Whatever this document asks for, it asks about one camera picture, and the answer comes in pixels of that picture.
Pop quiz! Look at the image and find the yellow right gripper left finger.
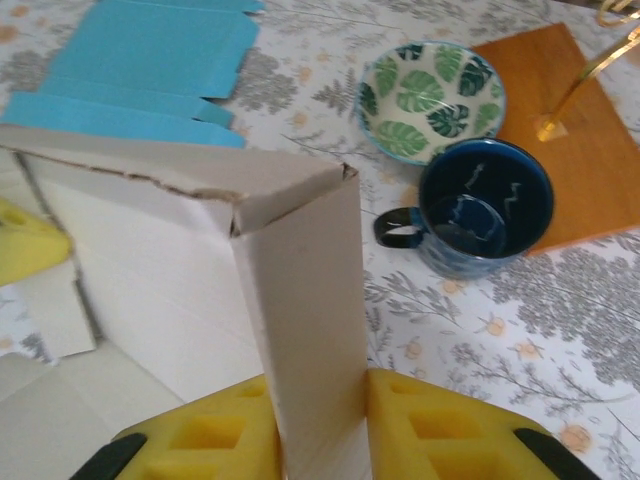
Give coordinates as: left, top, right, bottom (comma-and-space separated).
74, 377, 285, 480

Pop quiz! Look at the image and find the blue paper box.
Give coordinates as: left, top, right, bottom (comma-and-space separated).
0, 0, 266, 150

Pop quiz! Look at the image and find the gold wire stand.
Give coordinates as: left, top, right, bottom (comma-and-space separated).
534, 0, 640, 144

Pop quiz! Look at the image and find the green leaf pattern bowl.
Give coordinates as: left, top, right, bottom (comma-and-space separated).
357, 41, 506, 167

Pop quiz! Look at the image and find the floral tablecloth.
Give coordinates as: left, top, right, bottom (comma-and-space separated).
0, 0, 640, 480

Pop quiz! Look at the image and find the white paper box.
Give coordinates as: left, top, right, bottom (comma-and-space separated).
0, 124, 374, 480

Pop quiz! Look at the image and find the orange wooden board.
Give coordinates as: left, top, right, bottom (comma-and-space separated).
469, 22, 640, 257

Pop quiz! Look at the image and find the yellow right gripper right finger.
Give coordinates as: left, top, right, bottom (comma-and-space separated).
367, 368, 596, 480

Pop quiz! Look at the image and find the dark blue mug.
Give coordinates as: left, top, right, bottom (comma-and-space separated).
373, 138, 555, 281

